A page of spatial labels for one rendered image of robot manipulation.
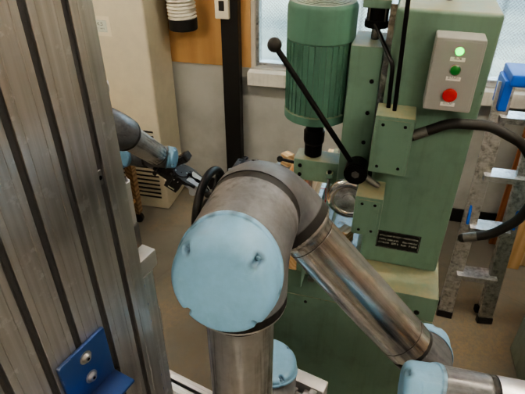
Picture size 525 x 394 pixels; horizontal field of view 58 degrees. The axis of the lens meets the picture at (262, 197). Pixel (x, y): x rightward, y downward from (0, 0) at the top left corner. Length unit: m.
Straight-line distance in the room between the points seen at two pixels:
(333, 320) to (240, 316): 1.02
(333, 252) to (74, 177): 0.34
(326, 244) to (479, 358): 1.82
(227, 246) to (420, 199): 0.93
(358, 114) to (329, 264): 0.69
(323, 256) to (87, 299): 0.30
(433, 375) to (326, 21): 0.83
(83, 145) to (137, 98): 2.25
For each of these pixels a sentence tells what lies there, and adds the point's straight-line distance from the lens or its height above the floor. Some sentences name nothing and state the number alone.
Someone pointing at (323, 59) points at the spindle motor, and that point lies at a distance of 1.23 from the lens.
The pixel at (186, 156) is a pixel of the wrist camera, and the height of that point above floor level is 0.94.
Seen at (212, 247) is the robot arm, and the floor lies 1.45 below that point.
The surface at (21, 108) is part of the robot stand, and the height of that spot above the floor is 1.58.
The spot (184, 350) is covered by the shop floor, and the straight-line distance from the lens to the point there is 2.26.
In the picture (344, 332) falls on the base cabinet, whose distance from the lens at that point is 1.55.
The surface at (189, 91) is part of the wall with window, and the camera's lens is 2.98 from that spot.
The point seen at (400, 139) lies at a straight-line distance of 1.16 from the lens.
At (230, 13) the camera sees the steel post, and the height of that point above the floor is 1.16.
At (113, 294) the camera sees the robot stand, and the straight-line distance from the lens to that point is 0.66.
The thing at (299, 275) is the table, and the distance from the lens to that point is 1.28.
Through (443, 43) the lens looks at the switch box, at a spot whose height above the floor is 1.47.
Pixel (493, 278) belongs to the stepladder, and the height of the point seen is 0.27.
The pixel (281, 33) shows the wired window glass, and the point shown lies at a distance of 2.79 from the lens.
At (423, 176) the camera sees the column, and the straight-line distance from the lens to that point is 1.30.
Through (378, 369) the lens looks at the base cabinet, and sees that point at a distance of 1.65.
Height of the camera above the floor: 1.75
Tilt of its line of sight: 34 degrees down
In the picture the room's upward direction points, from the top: straight up
